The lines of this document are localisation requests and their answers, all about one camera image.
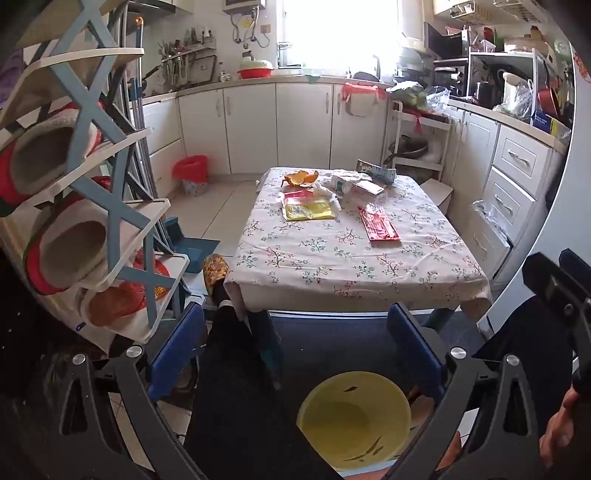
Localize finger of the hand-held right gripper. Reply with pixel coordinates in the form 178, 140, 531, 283
561, 249, 591, 296
524, 253, 591, 333

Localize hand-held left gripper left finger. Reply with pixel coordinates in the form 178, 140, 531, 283
60, 302, 208, 480

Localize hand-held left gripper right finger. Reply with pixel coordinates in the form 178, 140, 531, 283
387, 302, 543, 480

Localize yellow plastic basin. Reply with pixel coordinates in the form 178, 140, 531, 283
295, 371, 413, 476

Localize red plastic packet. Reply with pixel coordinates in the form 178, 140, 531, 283
357, 205, 400, 241

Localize yellow plastic packet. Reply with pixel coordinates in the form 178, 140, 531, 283
281, 191, 340, 222

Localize white plastic wrapper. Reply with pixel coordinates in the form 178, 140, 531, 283
321, 171, 370, 197

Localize orange peel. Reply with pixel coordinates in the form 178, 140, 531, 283
281, 170, 320, 189

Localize person's right hand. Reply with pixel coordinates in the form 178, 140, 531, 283
539, 387, 591, 467

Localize person's right leg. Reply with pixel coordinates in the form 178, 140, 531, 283
471, 295, 578, 462

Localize orange slipper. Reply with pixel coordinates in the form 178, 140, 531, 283
88, 258, 169, 326

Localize colourful crocheted slipper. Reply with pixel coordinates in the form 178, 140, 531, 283
203, 254, 230, 296

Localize crumpled clear plastic bag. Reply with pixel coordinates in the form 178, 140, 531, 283
471, 199, 513, 241

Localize blue dustpan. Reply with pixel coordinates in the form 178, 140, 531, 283
164, 217, 222, 278

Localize white drawer unit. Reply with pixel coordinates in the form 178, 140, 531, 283
445, 104, 568, 278

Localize floral tablecloth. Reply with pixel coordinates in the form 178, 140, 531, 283
224, 167, 492, 310

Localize small white stool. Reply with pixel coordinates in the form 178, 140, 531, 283
418, 178, 454, 215

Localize blue box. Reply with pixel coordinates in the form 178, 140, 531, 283
530, 111, 561, 134

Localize red and white plush slipper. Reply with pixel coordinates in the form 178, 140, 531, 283
25, 178, 139, 296
0, 104, 105, 217

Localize red pot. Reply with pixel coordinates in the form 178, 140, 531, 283
538, 88, 561, 118

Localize small bin with red bag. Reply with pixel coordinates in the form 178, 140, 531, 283
172, 155, 209, 195

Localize white kitchen cart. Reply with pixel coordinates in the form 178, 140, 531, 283
383, 99, 451, 183

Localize white kettle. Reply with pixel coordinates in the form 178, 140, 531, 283
501, 71, 532, 109

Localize black pan with lid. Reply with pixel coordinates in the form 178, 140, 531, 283
382, 134, 430, 167

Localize white counter shelf rack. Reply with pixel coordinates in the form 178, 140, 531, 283
468, 44, 555, 104

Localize black toaster oven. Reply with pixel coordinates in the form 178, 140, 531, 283
434, 65, 467, 97

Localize blue and white shoe rack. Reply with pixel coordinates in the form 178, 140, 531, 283
0, 0, 206, 356

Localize bag of green vegetables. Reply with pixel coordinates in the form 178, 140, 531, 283
388, 82, 428, 109

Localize white base cabinets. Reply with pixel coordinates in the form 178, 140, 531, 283
139, 76, 391, 204

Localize white hanging bin red bag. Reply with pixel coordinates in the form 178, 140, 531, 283
342, 83, 386, 118

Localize black microwave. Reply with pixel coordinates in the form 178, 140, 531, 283
425, 23, 472, 58

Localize mop with orange tip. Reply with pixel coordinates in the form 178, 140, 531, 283
124, 16, 158, 199

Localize green steamer pot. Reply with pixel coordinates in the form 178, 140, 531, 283
397, 46, 432, 70

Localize black wok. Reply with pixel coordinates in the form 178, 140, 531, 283
141, 65, 164, 90

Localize red basin with green lid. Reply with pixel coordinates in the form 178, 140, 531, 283
238, 58, 274, 80

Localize purple cloth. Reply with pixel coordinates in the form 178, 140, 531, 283
0, 46, 28, 93

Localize range hood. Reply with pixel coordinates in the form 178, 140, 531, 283
124, 0, 178, 17

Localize wall utensil rack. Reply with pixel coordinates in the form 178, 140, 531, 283
159, 39, 218, 88

